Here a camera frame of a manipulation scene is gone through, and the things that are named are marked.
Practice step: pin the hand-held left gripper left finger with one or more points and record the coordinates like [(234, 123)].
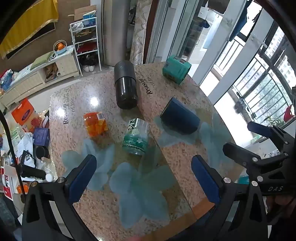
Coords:
[(81, 177)]

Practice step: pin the white metal shelf rack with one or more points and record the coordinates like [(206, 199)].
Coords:
[(86, 46)]

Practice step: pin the orange paper bag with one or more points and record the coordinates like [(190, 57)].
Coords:
[(24, 114)]

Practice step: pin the bowl of oranges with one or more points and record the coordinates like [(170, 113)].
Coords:
[(60, 47)]

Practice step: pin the green cushion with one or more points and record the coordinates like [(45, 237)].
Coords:
[(42, 60)]

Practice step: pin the orange translucent cup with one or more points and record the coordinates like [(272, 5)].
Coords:
[(96, 126)]

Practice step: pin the black cylinder bottle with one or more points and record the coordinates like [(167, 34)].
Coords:
[(32, 172)]

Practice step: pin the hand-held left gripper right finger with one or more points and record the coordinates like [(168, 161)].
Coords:
[(205, 178)]

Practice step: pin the cardboard box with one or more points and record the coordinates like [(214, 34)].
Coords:
[(84, 12)]

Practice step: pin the hanging dark clothes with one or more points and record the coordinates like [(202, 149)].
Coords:
[(239, 20)]

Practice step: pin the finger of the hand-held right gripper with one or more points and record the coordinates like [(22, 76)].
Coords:
[(261, 129), (238, 154)]

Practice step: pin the yellow cloth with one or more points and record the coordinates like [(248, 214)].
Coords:
[(27, 20)]

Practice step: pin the patterned curtain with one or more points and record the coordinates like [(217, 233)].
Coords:
[(140, 32)]

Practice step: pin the teal cup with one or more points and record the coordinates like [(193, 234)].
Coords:
[(177, 69)]

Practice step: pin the dark blue cup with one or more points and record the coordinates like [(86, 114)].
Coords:
[(181, 117)]

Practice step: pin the grey standing air conditioner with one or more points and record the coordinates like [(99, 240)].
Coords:
[(116, 32)]

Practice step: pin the potted plant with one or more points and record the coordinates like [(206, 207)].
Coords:
[(275, 121)]

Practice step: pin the pair of white shoes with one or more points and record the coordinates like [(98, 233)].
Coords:
[(89, 68)]

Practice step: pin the red and white sign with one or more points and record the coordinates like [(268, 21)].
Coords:
[(8, 187)]

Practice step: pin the tall black cup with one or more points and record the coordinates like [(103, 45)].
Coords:
[(126, 85)]

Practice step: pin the green printed glass cup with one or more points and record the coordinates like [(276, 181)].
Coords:
[(136, 138)]

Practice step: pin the pair of dark shoes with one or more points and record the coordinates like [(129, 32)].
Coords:
[(241, 104)]

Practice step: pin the white low cabinet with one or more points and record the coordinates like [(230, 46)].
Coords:
[(30, 81)]

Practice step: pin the red container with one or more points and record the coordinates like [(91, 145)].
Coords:
[(288, 113)]

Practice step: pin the dark blue box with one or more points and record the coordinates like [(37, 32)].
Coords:
[(41, 136)]

